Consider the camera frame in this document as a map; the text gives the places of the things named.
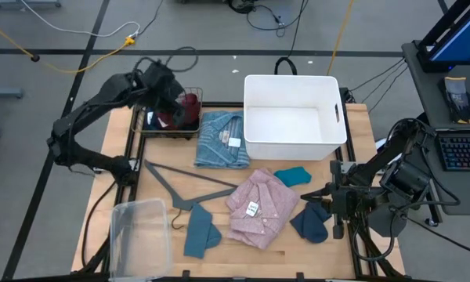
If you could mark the black aluminium table frame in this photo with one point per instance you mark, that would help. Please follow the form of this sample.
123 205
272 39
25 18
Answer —
223 104

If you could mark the black computer monitor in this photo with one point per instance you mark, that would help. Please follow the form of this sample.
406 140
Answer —
458 39

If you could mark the grey metal floor foot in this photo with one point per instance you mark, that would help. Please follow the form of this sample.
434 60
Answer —
4 92

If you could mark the blue towel cloth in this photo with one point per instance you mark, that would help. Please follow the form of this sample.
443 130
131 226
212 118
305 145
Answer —
199 235

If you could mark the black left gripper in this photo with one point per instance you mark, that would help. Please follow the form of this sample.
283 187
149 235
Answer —
162 86

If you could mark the pink shirt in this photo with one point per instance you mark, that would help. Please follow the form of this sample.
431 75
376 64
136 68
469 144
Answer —
266 196

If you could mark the black backlit keyboard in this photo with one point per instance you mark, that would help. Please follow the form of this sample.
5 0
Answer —
464 152

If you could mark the blue striped folded shirt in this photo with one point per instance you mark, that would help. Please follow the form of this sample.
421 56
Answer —
213 145

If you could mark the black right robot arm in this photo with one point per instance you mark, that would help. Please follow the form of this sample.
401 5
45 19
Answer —
399 145

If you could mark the grey computer desk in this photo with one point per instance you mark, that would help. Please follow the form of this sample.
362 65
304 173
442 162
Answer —
427 102

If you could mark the small navy cloth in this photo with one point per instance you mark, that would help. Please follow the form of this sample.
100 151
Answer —
309 225

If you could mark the dark blue sweater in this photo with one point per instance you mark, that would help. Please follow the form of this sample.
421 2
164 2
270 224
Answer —
153 125

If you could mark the dark grey clothes hanger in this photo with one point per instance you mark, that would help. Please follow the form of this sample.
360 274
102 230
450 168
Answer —
180 201

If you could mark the clear plastic bin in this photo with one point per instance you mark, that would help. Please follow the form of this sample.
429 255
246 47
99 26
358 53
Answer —
141 235

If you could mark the small teal cloth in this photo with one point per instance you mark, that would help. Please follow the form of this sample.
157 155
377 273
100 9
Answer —
293 176

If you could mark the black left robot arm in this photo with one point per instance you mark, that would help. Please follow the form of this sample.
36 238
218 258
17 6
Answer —
86 113

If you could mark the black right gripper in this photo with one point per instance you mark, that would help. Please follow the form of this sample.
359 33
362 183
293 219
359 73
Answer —
352 199

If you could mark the grey work gloves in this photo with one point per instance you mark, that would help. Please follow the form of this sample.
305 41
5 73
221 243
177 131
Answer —
458 98

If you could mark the white paper sheet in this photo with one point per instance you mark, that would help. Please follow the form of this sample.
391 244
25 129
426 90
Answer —
380 145

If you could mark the white plastic storage basket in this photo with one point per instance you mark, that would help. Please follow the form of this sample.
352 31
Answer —
282 133

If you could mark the maroon cloth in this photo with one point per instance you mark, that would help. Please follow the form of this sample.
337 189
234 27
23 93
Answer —
192 107

